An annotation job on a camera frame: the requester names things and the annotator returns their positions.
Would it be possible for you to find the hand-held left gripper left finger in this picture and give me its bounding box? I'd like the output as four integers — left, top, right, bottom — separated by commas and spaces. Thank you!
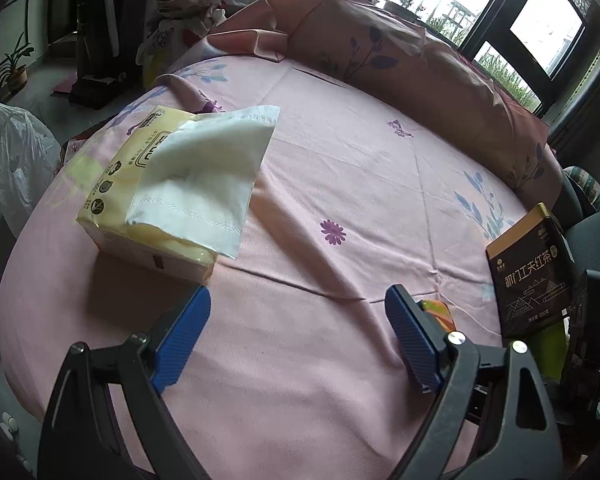
37, 284, 213, 480

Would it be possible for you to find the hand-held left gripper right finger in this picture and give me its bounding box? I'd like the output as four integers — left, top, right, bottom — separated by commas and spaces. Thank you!
384, 284, 566, 480

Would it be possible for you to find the green box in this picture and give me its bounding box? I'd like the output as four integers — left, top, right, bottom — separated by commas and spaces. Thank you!
532, 317, 571, 381

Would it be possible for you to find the black tea box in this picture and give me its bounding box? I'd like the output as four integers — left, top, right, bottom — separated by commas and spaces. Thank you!
485, 202, 578, 339

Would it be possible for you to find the large yellow tissue pack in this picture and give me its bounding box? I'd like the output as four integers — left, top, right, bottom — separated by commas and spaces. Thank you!
76, 104, 281, 283

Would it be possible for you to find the striped cushion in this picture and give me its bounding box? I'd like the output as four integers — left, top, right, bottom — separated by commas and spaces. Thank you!
562, 165, 600, 211

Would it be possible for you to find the white plastic bag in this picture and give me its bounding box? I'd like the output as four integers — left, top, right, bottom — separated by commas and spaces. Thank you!
0, 97, 63, 238

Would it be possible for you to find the potted plant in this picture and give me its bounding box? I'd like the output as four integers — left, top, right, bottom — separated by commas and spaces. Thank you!
0, 32, 36, 96

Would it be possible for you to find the black upright appliance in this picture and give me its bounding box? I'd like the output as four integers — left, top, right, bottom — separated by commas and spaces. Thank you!
67, 0, 128, 108

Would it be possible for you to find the black framed window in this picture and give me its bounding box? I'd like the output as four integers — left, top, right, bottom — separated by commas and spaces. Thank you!
235, 0, 600, 116

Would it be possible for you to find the pile of clothes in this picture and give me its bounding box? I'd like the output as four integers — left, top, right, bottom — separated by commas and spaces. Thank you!
137, 0, 266, 86

